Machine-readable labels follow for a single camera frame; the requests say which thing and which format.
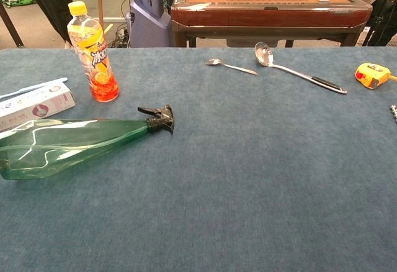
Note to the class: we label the white pink toothpaste box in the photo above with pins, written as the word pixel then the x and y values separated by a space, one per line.
pixel 37 104

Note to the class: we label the brown wooden pole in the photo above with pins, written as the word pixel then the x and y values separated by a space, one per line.
pixel 100 2

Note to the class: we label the iced tea drink bottle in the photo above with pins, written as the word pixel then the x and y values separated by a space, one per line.
pixel 96 67

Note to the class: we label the yellow tape measure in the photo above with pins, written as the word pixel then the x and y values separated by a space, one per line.
pixel 370 76

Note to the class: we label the black tripod stand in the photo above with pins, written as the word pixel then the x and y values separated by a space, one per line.
pixel 384 20

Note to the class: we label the blue table cloth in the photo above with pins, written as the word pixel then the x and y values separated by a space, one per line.
pixel 232 175

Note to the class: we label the light blue toothbrush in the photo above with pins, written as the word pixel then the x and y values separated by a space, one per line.
pixel 46 83

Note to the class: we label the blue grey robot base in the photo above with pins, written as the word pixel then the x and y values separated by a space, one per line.
pixel 149 26

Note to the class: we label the brown mahjong table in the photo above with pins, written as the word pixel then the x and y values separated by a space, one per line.
pixel 279 14

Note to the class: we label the dark table leg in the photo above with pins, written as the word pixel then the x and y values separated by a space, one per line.
pixel 10 25

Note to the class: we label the small metal spoon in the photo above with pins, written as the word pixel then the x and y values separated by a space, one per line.
pixel 212 62

